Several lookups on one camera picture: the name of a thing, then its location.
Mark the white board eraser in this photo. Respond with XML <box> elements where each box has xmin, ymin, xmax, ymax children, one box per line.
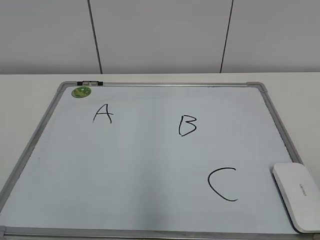
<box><xmin>272</xmin><ymin>162</ymin><xmax>320</xmax><ymax>234</ymax></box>

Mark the round green magnet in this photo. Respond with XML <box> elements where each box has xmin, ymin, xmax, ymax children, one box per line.
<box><xmin>71</xmin><ymin>86</ymin><xmax>92</xmax><ymax>99</ymax></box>

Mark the white board with grey frame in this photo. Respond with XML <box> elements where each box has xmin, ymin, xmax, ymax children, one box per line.
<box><xmin>0</xmin><ymin>81</ymin><xmax>320</xmax><ymax>240</ymax></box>

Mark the black and grey frame clip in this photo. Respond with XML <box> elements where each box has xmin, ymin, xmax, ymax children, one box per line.
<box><xmin>76</xmin><ymin>81</ymin><xmax>104</xmax><ymax>86</ymax></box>

